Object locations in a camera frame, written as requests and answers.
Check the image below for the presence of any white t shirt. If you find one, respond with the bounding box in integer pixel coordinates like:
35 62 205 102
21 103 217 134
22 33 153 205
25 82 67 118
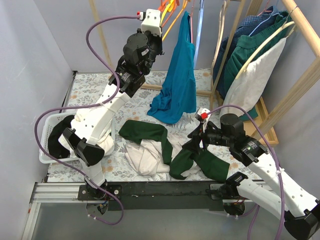
58 109 115 159

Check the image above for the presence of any teal blue t shirt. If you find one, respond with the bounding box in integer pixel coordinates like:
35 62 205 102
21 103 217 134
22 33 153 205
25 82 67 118
147 12 197 124

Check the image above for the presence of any beige wooden hanger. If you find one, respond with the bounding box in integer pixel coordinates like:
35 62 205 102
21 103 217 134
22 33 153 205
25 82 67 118
210 0 231 76

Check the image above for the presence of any wooden clothes rack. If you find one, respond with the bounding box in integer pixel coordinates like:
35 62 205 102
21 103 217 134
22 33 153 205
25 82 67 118
97 0 320 149

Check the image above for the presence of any white garment right rack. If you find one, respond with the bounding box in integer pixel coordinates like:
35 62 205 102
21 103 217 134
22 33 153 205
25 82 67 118
220 37 287 117

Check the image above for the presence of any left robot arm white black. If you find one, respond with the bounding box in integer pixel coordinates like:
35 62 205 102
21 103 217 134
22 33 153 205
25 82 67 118
61 30 163 200

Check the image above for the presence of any dark green raglan shirt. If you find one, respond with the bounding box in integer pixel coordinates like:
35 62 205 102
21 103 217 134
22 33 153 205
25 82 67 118
118 119 230 183

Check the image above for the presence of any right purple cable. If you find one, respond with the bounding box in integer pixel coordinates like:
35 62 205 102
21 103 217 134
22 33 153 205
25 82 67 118
201 104 286 240

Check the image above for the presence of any floral table cloth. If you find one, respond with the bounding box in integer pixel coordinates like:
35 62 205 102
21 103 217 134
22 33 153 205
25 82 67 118
47 68 280 182

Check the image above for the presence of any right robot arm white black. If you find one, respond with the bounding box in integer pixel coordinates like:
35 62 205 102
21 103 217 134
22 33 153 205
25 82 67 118
183 112 320 240

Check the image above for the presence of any yellow plastic hanger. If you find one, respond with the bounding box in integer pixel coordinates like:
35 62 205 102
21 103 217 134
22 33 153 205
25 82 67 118
160 0 191 41

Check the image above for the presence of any black daisy t shirt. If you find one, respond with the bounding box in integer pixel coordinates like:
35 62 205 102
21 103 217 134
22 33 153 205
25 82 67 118
47 115 74 159

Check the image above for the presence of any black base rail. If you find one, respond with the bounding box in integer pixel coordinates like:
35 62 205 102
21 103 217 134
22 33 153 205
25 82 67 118
77 181 248 215

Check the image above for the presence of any light blue hanger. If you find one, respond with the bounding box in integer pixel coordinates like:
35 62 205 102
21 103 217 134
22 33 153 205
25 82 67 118
193 0 205 69

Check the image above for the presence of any orange plastic hanger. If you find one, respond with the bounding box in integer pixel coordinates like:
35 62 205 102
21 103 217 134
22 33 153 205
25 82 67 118
158 0 180 14

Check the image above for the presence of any cream plastic hanger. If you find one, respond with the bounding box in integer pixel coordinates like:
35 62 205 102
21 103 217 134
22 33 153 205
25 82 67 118
234 21 295 80

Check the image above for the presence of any pink wire hanger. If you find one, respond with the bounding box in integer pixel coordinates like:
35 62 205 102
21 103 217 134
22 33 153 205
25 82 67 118
189 0 195 44

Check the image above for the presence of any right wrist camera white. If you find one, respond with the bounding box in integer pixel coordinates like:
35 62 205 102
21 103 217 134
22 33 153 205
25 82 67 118
195 107 211 124

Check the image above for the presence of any teal green garment right rack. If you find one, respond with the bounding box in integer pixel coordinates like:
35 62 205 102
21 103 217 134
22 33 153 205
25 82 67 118
223 11 291 121

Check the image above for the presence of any cream t shirt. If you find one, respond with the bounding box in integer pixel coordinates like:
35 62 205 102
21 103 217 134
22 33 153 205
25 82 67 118
125 139 170 177

